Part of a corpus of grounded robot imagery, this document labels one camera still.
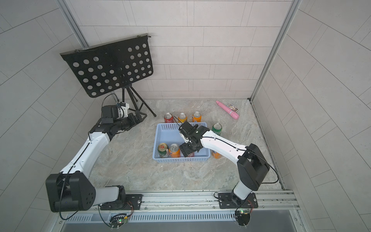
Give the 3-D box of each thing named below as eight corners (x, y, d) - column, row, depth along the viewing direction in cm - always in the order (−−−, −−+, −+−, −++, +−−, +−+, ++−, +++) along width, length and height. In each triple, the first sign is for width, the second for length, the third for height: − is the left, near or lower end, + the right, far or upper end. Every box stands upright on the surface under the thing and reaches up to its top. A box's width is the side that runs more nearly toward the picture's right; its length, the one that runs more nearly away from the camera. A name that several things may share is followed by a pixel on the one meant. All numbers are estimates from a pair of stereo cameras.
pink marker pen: (237, 120, 107) (238, 117, 104) (215, 104, 117) (215, 101, 114) (239, 118, 108) (240, 115, 105) (217, 102, 118) (218, 99, 115)
